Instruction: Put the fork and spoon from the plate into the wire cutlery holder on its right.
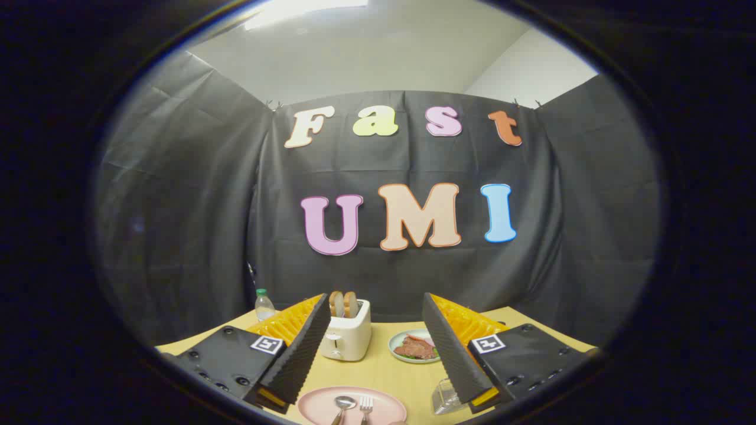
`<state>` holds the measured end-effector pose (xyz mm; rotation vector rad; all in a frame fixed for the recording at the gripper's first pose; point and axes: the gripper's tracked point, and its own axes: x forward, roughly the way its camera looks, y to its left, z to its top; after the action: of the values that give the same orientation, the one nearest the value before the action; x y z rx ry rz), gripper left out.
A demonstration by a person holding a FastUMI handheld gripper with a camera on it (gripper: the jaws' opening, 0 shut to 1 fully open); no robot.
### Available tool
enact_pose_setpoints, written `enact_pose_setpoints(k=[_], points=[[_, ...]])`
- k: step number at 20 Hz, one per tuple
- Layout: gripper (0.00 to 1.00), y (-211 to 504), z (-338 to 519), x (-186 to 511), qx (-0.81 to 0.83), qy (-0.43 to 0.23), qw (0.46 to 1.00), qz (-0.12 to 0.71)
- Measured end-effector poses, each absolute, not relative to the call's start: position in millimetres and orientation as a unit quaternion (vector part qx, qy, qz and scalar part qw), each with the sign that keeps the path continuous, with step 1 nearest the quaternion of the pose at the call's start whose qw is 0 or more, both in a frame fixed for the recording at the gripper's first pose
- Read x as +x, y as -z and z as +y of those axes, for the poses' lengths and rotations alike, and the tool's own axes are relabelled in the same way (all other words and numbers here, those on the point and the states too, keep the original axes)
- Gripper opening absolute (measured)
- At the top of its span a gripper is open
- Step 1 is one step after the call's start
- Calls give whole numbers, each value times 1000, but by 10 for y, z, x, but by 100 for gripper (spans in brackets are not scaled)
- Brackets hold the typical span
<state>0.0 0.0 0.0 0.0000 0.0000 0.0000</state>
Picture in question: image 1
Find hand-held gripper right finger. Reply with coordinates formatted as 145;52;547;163
422;292;591;414

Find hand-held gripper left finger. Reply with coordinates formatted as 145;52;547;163
175;293;332;414

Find wooden handled metal spoon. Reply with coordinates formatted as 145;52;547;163
331;395;358;425

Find brown meat slices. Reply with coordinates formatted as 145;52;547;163
394;335;436;360

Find pink round plate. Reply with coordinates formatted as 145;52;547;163
297;386;408;425

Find pale green food plate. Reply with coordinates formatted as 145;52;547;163
388;329;442;364

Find cream white toaster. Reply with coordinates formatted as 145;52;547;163
320;299;372;362

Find clear plastic water bottle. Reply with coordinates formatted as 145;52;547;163
255;289;276;322

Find metal wire cutlery basket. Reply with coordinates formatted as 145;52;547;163
432;378;462;416

